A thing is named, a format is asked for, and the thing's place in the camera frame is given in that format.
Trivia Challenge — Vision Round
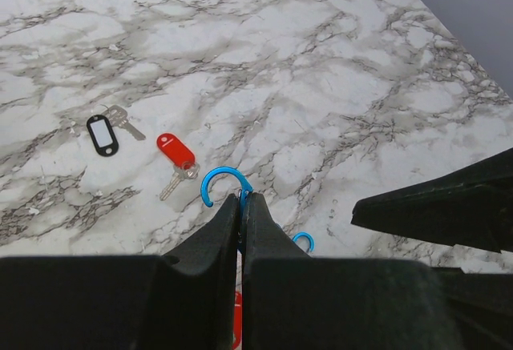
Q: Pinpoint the red tag key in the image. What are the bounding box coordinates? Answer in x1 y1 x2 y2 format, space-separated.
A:
232 291 243 350
156 133 200 201

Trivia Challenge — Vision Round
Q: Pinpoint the red tag key near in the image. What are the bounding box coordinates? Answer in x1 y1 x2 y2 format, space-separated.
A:
232 291 243 350

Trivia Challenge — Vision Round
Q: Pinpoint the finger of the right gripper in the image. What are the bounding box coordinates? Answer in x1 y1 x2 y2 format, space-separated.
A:
351 150 512 252
435 268 512 349

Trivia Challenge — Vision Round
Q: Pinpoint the red tag key far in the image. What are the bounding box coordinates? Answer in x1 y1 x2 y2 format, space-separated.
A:
156 133 200 201

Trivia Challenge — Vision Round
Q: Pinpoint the blue carabiner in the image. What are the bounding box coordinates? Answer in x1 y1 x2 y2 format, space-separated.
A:
292 231 315 254
200 166 254 255

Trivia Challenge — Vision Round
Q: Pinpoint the black tag key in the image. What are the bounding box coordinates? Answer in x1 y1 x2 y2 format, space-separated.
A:
86 105 146 157

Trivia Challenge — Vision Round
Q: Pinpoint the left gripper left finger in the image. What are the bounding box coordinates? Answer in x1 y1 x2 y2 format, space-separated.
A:
1 195 240 349

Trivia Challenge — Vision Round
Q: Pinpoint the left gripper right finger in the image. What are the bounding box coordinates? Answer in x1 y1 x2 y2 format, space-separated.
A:
241 193 463 349

